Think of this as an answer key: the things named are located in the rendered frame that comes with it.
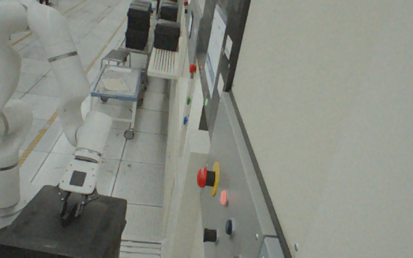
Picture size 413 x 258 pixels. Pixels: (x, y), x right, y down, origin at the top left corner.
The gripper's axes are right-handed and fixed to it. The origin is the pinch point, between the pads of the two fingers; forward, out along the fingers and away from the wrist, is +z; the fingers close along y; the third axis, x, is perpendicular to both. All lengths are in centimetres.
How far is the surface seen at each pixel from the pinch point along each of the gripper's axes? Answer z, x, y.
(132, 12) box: -273, 288, -81
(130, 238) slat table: 3.9, 35.2, 14.8
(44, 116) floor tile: -104, 251, -126
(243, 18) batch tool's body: -37, -58, 38
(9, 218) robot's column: 4.5, 34.6, -31.1
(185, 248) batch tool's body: 5.5, -15.8, 36.0
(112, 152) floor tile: -72, 219, -43
